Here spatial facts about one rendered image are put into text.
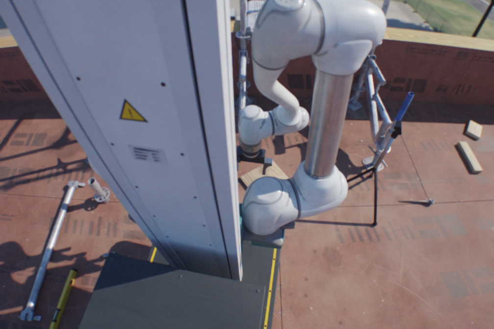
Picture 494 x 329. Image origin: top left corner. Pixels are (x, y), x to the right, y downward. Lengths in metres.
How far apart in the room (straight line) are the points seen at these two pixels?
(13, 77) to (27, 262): 2.05
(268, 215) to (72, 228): 1.67
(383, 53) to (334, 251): 1.77
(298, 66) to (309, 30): 2.00
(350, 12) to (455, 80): 2.75
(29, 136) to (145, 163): 2.68
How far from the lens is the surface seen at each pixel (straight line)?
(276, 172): 2.13
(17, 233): 2.56
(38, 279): 2.21
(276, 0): 0.58
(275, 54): 0.62
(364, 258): 2.00
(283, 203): 0.91
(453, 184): 2.70
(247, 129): 1.05
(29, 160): 2.97
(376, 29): 0.69
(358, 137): 2.57
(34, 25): 0.48
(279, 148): 2.31
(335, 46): 0.65
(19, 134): 3.34
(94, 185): 2.06
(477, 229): 2.58
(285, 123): 1.06
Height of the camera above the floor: 1.77
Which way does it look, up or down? 50 degrees down
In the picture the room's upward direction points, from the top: straight up
